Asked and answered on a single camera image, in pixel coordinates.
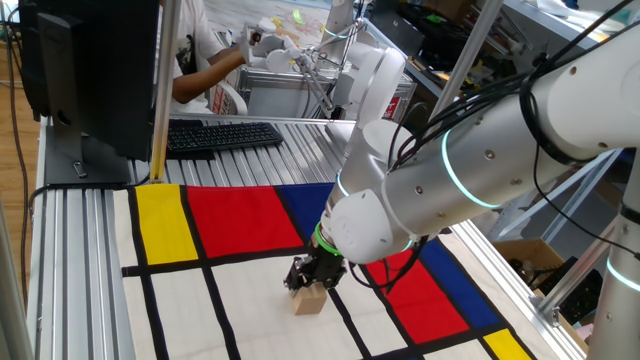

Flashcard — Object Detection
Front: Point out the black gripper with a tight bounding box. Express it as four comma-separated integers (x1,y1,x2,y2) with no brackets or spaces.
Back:
282,244,348,293

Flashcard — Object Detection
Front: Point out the light wooden cube block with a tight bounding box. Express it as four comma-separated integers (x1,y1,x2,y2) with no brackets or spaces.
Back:
290,283,329,317

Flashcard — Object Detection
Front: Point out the bare person forearm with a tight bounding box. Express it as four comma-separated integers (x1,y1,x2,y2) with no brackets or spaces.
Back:
171,47,247,105

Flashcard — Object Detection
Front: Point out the colour block patterned cloth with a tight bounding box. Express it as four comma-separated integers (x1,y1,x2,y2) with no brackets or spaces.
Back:
113,179,561,360

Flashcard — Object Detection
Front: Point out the black computer keyboard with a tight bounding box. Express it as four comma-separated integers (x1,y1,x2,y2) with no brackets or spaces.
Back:
166,121,285,154

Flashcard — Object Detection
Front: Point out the silver metal case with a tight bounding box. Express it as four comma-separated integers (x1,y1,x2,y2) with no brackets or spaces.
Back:
236,67,417,124

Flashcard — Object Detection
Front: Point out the white plastic chair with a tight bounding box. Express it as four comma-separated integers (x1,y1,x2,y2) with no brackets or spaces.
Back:
210,79,249,117

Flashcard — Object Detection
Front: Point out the white haptic control device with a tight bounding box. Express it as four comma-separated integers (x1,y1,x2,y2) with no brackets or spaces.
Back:
235,17,414,156

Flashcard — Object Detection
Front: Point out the brown cardboard box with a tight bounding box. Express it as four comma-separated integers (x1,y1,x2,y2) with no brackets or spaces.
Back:
492,237,606,354

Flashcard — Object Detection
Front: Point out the small wooden box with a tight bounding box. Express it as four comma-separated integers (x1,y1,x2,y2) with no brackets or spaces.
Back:
274,27,301,45

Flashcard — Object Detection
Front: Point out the black plastic crate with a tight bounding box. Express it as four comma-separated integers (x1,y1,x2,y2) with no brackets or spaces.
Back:
535,255,605,326

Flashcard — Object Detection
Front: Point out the black equipment case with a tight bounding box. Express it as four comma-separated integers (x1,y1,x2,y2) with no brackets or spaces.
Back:
367,0,481,71

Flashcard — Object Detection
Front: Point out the grey metal shelf rack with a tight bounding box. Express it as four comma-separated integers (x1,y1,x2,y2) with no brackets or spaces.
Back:
487,148,624,246

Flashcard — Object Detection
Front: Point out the person in white t-shirt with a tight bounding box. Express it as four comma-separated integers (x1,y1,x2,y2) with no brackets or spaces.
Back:
169,0,226,115

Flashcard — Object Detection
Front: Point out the black computer monitor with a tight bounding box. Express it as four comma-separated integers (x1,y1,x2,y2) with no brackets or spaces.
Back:
18,0,161,187

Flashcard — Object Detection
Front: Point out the aluminium frame post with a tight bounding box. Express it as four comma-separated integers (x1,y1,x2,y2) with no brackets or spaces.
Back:
429,0,505,121
535,217,621,327
148,0,182,184

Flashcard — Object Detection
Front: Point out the black monitor power cable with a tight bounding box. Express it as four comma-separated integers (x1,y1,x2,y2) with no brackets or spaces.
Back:
27,172,151,236

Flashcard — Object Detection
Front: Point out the thin black cable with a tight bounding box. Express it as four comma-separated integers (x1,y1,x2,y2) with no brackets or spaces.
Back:
3,7,32,306

